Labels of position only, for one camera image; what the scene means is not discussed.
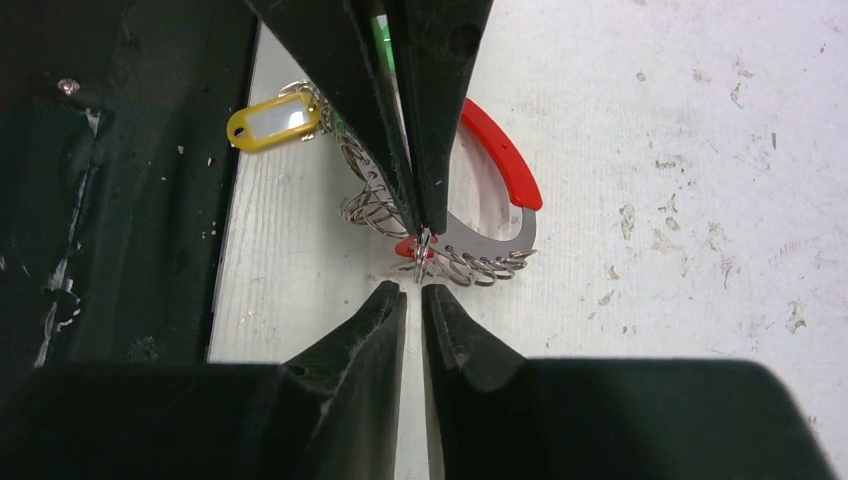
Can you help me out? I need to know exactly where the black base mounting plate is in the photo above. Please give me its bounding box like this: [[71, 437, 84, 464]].
[[1, 1, 257, 393]]

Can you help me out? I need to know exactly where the key with yellow tag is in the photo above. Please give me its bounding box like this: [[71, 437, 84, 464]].
[[226, 92, 321, 153]]

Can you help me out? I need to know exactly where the key with green tag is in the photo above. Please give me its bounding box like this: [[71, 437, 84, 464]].
[[370, 14, 395, 74]]

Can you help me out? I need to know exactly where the key with red tag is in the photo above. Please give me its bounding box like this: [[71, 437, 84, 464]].
[[394, 237, 438, 259]]

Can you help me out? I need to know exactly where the metal keyring with red grip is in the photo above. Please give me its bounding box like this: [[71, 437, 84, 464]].
[[277, 80, 543, 287]]

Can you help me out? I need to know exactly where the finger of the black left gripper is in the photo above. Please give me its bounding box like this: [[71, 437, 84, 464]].
[[385, 0, 493, 234], [247, 0, 421, 232]]

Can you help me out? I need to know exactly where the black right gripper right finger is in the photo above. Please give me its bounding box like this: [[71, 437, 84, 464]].
[[421, 284, 834, 479]]

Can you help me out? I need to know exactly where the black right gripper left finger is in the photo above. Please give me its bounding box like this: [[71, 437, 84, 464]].
[[1, 281, 406, 479]]

